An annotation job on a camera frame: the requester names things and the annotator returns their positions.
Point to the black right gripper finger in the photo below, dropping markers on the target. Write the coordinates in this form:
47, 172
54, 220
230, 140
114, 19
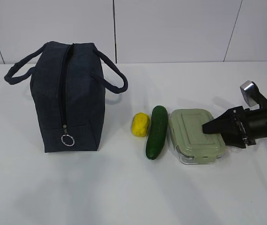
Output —
223, 124
234, 140

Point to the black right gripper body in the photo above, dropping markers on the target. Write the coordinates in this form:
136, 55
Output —
242, 124

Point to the glass container with green lid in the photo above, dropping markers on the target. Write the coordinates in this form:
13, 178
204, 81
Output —
192, 145

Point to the green cucumber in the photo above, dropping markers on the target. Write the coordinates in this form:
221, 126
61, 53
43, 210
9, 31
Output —
157, 134

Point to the yellow lemon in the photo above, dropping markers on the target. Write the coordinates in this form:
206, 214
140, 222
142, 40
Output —
140, 124

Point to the dark navy fabric lunch bag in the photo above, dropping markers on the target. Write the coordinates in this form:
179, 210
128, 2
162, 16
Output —
68, 84

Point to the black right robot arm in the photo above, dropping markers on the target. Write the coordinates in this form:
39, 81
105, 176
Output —
258, 123

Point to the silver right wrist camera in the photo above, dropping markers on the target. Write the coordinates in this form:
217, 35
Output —
249, 93

